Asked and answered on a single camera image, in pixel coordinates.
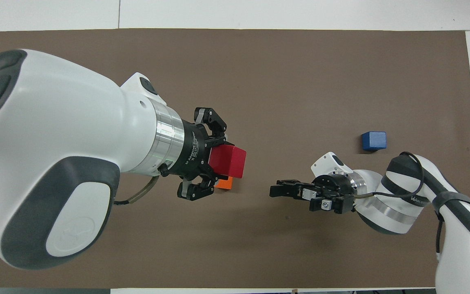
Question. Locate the orange wooden block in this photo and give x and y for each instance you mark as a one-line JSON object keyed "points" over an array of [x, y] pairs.
{"points": [[225, 184]]}

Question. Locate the brown table mat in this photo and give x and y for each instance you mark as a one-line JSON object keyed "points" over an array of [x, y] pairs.
{"points": [[300, 81]]}

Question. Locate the red wooden block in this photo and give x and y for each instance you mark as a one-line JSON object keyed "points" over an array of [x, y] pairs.
{"points": [[229, 161]]}

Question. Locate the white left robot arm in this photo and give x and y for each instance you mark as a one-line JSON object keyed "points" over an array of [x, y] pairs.
{"points": [[63, 143]]}

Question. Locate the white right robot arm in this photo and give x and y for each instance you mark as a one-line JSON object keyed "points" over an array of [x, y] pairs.
{"points": [[406, 204]]}

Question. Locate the blue wooden block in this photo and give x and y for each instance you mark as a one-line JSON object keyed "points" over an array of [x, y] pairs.
{"points": [[374, 141]]}

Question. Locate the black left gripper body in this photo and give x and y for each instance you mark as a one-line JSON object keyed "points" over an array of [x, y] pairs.
{"points": [[194, 153]]}

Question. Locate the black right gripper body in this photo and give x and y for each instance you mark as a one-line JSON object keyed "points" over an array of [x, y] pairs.
{"points": [[335, 192]]}

